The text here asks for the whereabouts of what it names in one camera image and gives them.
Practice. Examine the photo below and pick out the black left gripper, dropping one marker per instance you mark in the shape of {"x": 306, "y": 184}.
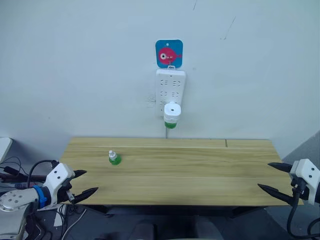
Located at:
{"x": 62, "y": 193}

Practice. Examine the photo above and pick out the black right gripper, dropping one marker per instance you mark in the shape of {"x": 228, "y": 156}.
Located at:
{"x": 301, "y": 190}

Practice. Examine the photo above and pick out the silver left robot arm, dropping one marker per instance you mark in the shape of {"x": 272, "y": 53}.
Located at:
{"x": 15, "y": 200}

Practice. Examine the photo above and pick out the green liquid bottle white cap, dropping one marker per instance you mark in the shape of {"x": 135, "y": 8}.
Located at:
{"x": 115, "y": 159}

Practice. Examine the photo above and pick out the green liquid bottle in heater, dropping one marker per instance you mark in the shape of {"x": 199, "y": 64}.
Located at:
{"x": 170, "y": 125}

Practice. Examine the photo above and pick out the white mosquito repellent heater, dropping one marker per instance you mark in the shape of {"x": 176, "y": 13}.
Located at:
{"x": 172, "y": 111}

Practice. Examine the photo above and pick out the white board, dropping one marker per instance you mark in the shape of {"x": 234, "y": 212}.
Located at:
{"x": 4, "y": 148}

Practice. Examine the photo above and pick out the wooden table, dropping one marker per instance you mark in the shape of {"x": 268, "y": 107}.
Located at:
{"x": 175, "y": 175}

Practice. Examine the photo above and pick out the white power strip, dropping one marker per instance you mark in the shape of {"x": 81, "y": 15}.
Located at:
{"x": 170, "y": 85}

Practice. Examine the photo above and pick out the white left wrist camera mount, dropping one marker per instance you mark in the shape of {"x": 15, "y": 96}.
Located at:
{"x": 58, "y": 175}

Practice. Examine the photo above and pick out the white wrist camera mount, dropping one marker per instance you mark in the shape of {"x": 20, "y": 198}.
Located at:
{"x": 306, "y": 172}
{"x": 58, "y": 175}

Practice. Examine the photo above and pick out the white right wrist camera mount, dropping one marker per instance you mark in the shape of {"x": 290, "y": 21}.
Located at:
{"x": 306, "y": 172}

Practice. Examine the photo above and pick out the black table frame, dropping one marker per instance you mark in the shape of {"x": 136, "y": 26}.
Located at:
{"x": 175, "y": 210}

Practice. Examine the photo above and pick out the blue fish wall hook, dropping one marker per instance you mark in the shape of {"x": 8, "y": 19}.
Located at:
{"x": 169, "y": 53}

